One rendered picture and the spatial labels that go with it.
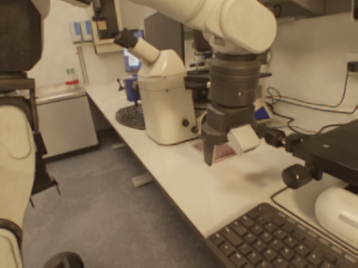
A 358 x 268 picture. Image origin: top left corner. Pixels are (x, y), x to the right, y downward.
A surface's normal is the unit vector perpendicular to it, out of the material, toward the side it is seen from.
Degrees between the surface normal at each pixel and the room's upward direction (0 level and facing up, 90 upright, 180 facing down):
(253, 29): 102
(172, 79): 90
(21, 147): 90
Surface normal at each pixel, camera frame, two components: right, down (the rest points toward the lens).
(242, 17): 0.45, 0.42
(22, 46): 0.65, 0.35
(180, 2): 0.27, 0.73
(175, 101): 0.44, 0.22
